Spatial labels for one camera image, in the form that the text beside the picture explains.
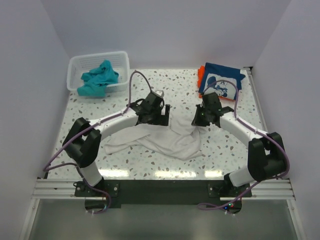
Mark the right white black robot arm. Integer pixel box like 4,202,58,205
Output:
191,92,289,188

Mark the white plastic basket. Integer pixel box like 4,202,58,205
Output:
66,51,130,93

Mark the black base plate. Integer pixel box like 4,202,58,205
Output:
73,179,250,210

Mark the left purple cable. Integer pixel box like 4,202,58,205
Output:
42,70,154,216

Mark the white t shirt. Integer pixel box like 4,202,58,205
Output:
104,114,205,161

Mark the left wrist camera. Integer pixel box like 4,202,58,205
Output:
154,90,165,99

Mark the aluminium right side rail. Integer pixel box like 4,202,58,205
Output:
243,66,268,132

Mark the orange folded t shirt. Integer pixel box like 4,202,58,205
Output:
197,65,234,101

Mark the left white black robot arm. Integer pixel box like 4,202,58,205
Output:
62,90,171,190

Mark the teal t shirt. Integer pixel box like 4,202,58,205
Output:
77,60,119,98

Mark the blue printed folded t shirt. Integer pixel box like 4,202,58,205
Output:
198,62,246,101

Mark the aluminium front rail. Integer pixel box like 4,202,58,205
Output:
31,179,295,200

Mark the aluminium rail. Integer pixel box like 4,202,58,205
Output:
243,66,268,132
31,179,295,200

